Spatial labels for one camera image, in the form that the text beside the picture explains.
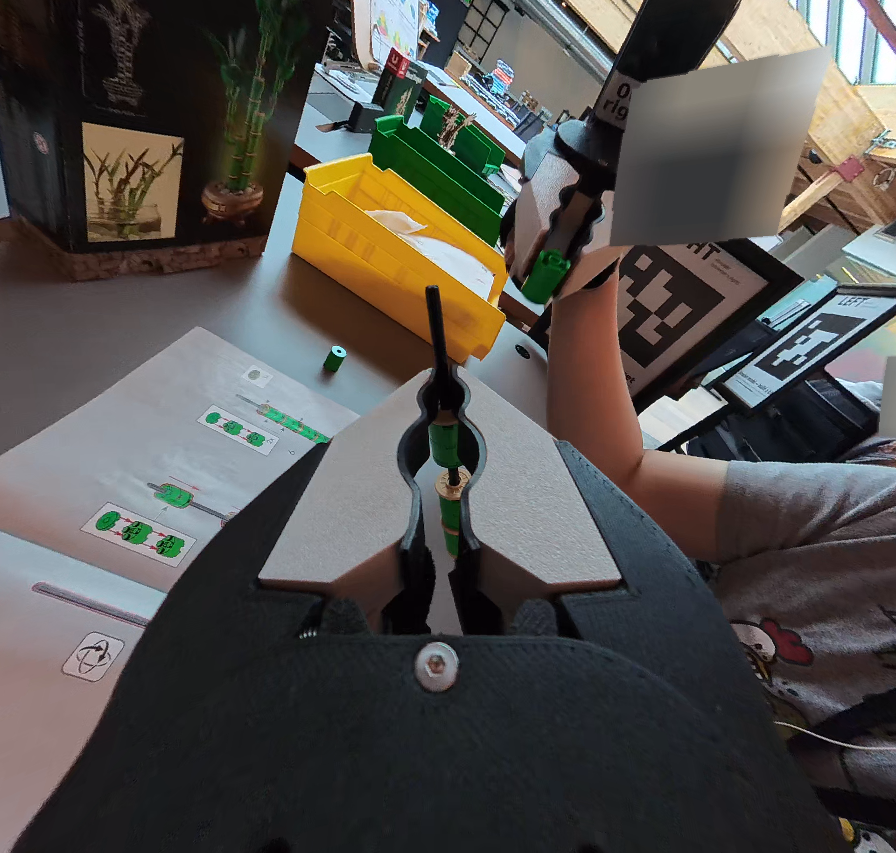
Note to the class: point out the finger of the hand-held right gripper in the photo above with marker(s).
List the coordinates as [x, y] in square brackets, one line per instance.
[539, 216]
[584, 223]

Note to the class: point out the toy bamboo stalk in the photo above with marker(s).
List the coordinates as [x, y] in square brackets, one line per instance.
[442, 443]

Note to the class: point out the large green cylinder brick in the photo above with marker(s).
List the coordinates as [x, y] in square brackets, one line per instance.
[546, 275]

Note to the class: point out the person's right forearm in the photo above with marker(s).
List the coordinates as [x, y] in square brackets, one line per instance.
[602, 405]

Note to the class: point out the black toy set box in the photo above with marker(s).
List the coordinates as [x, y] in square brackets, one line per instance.
[175, 97]

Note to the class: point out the green plastic bin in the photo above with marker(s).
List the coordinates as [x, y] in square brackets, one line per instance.
[427, 167]

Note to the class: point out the brown bamboo model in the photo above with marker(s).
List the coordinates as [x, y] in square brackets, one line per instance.
[455, 128]

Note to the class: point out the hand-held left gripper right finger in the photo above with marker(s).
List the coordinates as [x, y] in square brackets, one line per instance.
[546, 517]

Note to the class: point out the small green cylinder brick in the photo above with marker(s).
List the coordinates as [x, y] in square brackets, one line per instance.
[335, 358]

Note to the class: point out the framed marker sign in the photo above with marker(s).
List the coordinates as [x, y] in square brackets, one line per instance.
[805, 345]
[672, 307]

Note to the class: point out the tilted poster board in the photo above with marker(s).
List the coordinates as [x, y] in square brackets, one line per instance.
[388, 6]

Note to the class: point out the black desk device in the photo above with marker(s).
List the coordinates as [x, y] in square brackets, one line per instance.
[364, 116]

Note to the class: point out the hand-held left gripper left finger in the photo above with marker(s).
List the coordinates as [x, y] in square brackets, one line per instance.
[329, 517]

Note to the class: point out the small green bin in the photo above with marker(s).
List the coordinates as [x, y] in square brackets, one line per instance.
[483, 149]

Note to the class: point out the yellow plastic bin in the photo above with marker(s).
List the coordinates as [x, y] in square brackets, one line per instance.
[364, 258]

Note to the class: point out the white plastic bag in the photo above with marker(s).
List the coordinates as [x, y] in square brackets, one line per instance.
[448, 251]

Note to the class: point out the building instruction booklet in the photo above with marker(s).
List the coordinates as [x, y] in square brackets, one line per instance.
[105, 461]

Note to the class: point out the small dark box red label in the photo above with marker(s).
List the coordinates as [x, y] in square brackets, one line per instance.
[402, 83]

